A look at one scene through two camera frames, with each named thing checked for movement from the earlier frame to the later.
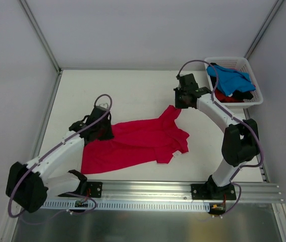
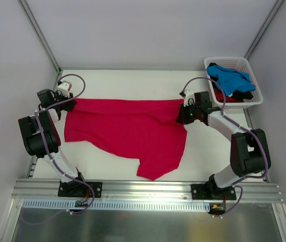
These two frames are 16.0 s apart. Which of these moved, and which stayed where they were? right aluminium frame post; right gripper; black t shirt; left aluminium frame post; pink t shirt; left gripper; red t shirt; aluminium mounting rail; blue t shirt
Moved: right gripper; left gripper; pink t shirt
Stayed: blue t shirt; red t shirt; aluminium mounting rail; black t shirt; left aluminium frame post; right aluminium frame post
